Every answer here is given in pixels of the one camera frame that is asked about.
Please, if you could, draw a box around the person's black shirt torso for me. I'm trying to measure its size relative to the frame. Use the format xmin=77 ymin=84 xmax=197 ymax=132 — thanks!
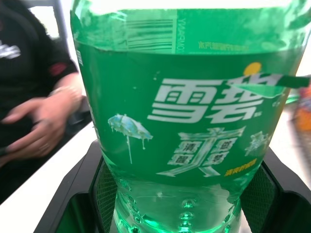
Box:
xmin=0 ymin=0 xmax=80 ymax=204

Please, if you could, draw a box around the orange blurred item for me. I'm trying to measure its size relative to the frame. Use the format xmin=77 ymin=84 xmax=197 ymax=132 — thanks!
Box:
xmin=290 ymin=86 xmax=311 ymax=149

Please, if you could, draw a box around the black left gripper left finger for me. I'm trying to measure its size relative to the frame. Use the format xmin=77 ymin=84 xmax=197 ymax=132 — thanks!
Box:
xmin=34 ymin=140 xmax=118 ymax=233

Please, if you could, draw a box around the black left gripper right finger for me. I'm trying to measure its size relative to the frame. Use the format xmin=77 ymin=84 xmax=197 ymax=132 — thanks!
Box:
xmin=239 ymin=147 xmax=311 ymax=233

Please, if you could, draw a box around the green Sprite plastic bottle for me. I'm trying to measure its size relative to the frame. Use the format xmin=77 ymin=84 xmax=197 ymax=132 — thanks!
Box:
xmin=69 ymin=0 xmax=311 ymax=233

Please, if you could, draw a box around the person's left hand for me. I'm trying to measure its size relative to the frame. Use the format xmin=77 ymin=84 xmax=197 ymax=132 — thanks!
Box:
xmin=0 ymin=93 xmax=85 ymax=168

